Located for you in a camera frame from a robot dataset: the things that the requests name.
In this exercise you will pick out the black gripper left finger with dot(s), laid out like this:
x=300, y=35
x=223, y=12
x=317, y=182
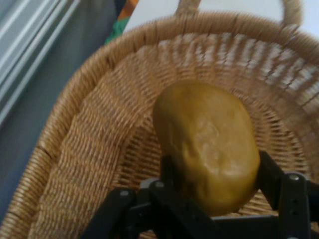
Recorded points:
x=159, y=206

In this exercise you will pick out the yellow-brown potato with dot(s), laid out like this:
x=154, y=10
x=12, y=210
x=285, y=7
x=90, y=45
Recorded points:
x=207, y=147

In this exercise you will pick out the woven wicker basket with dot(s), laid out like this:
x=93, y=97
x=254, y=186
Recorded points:
x=104, y=139

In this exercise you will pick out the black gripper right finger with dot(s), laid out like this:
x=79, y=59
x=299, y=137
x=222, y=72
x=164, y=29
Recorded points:
x=286, y=194

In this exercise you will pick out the green and orange object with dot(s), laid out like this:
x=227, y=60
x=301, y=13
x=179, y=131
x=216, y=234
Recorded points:
x=119, y=25

